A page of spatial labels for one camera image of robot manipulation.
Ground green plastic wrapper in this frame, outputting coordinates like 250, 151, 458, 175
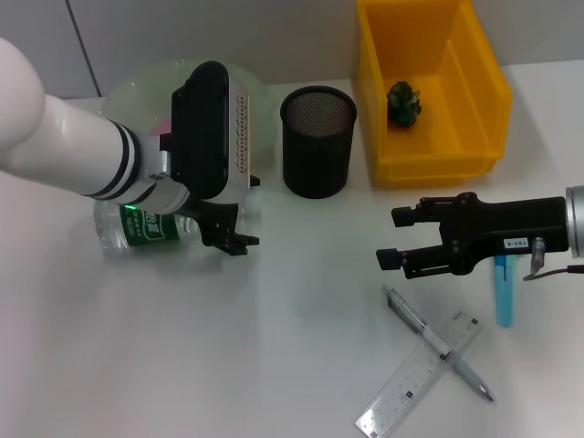
386, 80, 423, 129

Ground green glass fruit plate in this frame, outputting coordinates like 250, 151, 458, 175
102, 57, 279, 165

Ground grey right wrist cable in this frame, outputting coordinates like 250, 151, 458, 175
522, 236, 584, 282

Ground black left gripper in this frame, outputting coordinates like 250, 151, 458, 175
189, 174, 262, 256

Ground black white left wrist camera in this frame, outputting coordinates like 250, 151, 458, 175
159, 61, 253, 202

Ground transparent plastic ruler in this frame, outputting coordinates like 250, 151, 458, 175
354, 308, 487, 438

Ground yellow plastic bin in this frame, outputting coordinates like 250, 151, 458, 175
355, 0, 512, 189

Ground black mesh pen holder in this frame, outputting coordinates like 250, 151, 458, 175
279, 85, 358, 200

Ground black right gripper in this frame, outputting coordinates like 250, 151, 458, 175
376, 192, 570, 280

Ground clear water bottle green label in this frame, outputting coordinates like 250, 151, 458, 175
93, 184, 256, 261

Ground blue scissors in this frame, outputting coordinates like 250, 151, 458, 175
493, 255, 516, 328

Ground white grey ballpoint pen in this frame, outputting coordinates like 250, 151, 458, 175
381, 286, 496, 403

